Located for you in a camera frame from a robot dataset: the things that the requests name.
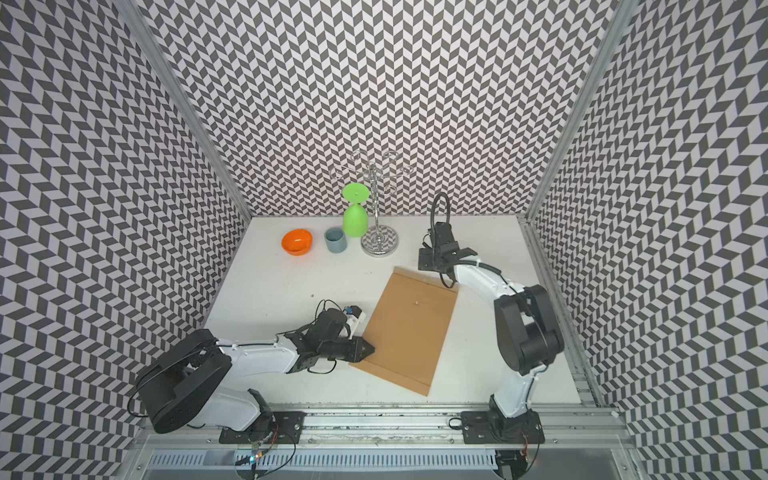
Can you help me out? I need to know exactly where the chrome cup holder stand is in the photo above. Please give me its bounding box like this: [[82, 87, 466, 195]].
[[353, 150, 399, 258]]

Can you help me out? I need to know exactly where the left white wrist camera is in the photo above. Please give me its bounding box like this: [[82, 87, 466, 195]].
[[343, 305, 367, 335]]

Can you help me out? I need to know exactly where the grey-blue cup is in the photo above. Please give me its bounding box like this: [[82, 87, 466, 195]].
[[324, 227, 347, 254]]

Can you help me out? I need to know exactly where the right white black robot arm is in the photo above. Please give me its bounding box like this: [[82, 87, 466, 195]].
[[418, 220, 565, 443]]

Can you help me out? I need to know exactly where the green plastic wine glass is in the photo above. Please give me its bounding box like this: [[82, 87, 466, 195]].
[[342, 183, 370, 238]]

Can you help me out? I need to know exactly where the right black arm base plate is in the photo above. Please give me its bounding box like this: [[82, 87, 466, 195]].
[[459, 410, 546, 445]]

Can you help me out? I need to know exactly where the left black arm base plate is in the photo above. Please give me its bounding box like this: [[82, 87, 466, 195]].
[[218, 411, 306, 446]]

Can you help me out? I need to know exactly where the orange plastic bowl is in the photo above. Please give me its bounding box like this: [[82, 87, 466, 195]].
[[281, 229, 313, 256]]

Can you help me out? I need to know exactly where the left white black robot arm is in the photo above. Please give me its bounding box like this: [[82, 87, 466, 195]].
[[130, 305, 375, 438]]

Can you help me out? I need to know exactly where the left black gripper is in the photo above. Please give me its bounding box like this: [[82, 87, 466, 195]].
[[321, 336, 377, 364]]

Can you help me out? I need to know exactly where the right black corrugated cable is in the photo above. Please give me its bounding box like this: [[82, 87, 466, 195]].
[[429, 191, 452, 232]]

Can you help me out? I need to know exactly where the brown kraft file bag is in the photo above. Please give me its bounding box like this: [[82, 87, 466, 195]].
[[355, 267, 458, 396]]

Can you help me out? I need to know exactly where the aluminium front rail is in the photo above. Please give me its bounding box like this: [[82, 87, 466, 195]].
[[129, 403, 635, 452]]

